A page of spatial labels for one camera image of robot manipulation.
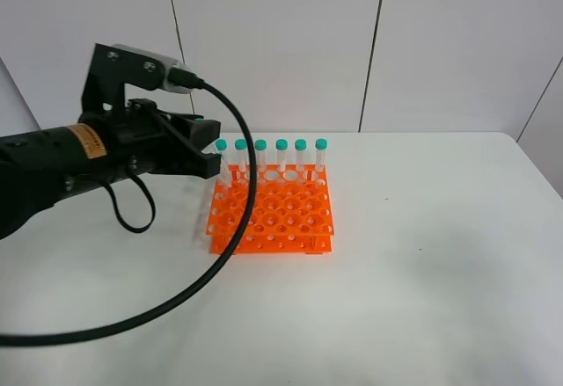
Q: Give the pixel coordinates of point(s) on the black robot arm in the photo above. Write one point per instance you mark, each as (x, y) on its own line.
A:
(42, 168)

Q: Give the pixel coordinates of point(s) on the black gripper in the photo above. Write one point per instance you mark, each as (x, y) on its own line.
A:
(136, 142)

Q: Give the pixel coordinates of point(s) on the orange plastic test tube rack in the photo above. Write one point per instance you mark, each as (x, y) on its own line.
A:
(291, 214)

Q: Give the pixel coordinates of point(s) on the test tube second row left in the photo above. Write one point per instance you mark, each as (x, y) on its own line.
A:
(223, 179)

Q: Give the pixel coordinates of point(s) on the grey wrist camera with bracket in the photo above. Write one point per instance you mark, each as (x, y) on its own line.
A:
(113, 67)

